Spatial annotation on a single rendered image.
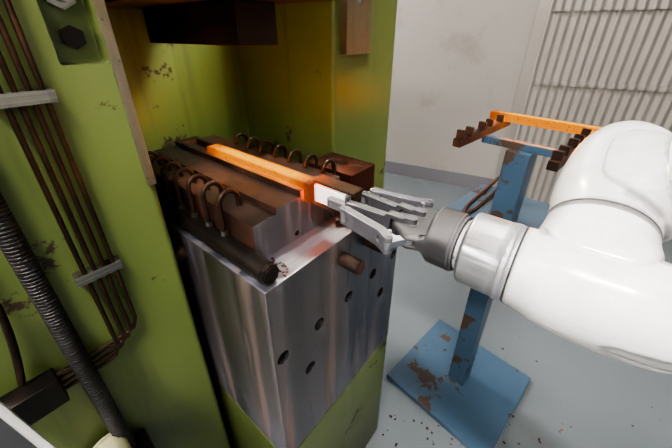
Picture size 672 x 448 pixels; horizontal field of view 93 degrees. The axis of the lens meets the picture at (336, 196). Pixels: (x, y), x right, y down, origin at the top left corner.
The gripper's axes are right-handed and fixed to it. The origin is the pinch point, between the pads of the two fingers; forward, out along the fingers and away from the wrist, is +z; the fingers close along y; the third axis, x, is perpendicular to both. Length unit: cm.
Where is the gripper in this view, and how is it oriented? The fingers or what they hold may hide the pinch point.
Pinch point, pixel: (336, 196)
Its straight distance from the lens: 50.3
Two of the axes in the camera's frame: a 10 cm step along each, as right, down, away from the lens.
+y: 6.4, -3.6, 6.8
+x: 0.0, -8.9, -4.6
